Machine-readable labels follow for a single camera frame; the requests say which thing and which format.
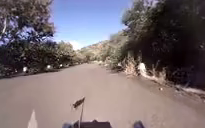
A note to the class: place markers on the row of dark trees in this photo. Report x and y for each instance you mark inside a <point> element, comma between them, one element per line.
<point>176,33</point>

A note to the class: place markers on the dry grass tufts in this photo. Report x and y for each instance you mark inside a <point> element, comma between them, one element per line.
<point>131,68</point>

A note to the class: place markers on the robot's own part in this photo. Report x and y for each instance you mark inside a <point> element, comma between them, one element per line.
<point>78,102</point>
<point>138,125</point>
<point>91,125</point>
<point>67,126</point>

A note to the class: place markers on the grey asphalt road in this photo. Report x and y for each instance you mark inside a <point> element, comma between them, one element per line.
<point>100,90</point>

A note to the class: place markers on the wooded hillside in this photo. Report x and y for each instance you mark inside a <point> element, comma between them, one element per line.
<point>96,50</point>

